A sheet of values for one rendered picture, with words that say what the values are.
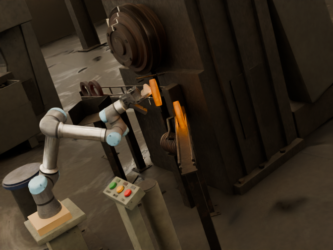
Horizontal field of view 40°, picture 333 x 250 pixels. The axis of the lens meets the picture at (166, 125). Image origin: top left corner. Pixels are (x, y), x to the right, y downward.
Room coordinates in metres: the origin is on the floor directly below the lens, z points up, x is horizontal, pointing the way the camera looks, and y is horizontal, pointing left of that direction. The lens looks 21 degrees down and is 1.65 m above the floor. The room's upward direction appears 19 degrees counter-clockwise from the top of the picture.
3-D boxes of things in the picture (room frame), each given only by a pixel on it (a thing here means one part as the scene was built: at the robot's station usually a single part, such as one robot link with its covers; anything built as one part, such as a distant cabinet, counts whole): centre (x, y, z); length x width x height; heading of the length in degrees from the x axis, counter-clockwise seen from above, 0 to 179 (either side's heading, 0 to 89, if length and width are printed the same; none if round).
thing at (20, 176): (3.15, 1.11, 0.22); 0.32 x 0.32 x 0.43
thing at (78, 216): (2.58, 0.86, 0.28); 0.32 x 0.32 x 0.04; 25
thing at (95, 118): (3.33, 0.50, 0.36); 0.26 x 0.20 x 0.72; 65
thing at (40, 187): (2.58, 0.85, 0.52); 0.13 x 0.12 x 0.14; 166
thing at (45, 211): (2.57, 0.86, 0.40); 0.15 x 0.15 x 0.10
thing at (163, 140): (2.66, -0.02, 0.27); 0.22 x 0.13 x 0.53; 30
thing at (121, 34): (2.97, 0.11, 1.11); 0.28 x 0.06 x 0.28; 30
